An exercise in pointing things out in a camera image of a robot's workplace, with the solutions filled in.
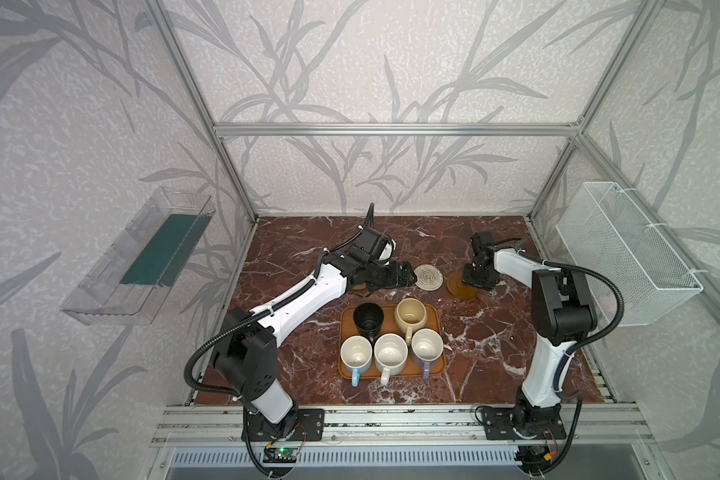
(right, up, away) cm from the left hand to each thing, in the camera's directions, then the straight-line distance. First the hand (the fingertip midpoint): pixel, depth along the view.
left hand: (410, 273), depth 80 cm
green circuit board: (-32, -43, -8) cm, 55 cm away
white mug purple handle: (+5, -22, +6) cm, 24 cm away
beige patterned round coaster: (+9, -4, +22) cm, 24 cm away
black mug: (-12, -14, +7) cm, 19 cm away
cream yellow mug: (+1, -14, +11) cm, 18 cm away
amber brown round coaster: (+18, -7, +19) cm, 27 cm away
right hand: (+23, -3, +22) cm, 32 cm away
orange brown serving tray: (-18, -18, +9) cm, 27 cm away
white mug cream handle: (-5, -23, +4) cm, 24 cm away
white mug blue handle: (-15, -24, +4) cm, 28 cm away
